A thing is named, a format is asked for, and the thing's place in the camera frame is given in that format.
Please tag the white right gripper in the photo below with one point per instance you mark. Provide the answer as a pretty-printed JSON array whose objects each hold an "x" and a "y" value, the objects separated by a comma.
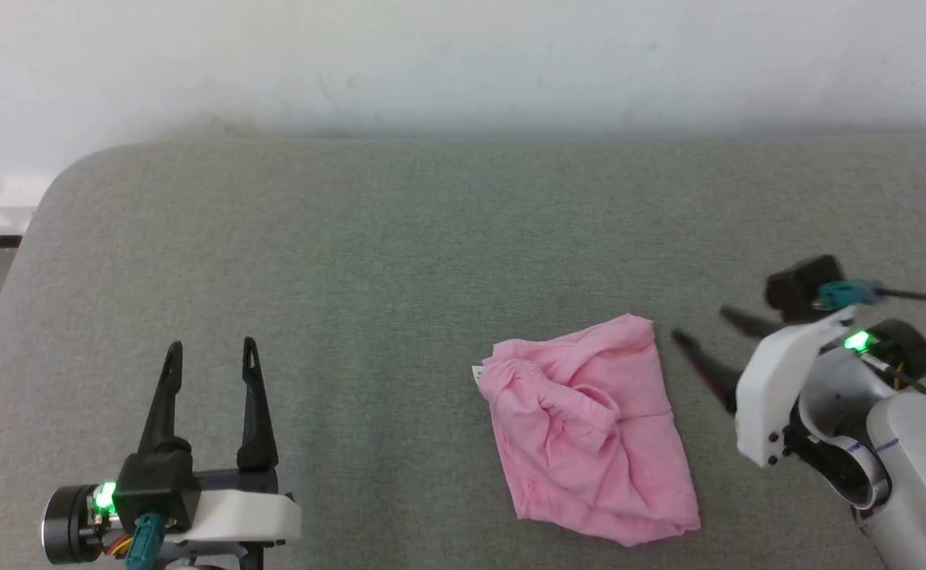
[{"x": 776, "y": 388}]

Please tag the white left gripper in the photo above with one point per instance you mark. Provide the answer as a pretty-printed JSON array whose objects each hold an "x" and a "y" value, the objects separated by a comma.
[{"x": 249, "y": 514}]

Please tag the pink garment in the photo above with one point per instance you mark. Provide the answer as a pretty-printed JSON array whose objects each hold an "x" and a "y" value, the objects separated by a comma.
[{"x": 590, "y": 435}]

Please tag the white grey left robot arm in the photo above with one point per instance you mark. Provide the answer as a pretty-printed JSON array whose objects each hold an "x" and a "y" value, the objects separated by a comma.
[{"x": 218, "y": 556}]

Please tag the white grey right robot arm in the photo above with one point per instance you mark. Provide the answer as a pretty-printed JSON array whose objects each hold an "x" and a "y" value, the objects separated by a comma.
[{"x": 922, "y": 467}]

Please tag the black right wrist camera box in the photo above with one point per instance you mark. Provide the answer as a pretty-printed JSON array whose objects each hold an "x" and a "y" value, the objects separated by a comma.
[{"x": 795, "y": 289}]

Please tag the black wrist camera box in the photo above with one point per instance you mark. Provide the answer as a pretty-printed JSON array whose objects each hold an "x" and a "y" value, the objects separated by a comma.
[
  {"x": 154, "y": 483},
  {"x": 795, "y": 289}
]

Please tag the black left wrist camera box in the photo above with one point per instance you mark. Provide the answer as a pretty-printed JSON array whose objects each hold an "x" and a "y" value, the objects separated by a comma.
[{"x": 154, "y": 483}]

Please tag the teal right camera connector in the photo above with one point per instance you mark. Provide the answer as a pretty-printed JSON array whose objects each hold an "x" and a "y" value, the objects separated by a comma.
[{"x": 847, "y": 294}]

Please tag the teal camera connector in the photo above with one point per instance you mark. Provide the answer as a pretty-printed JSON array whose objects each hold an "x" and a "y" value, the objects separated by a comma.
[
  {"x": 145, "y": 542},
  {"x": 847, "y": 294}
]

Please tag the teal left camera connector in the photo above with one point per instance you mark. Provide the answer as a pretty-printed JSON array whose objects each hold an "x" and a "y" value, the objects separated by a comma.
[{"x": 145, "y": 542}]

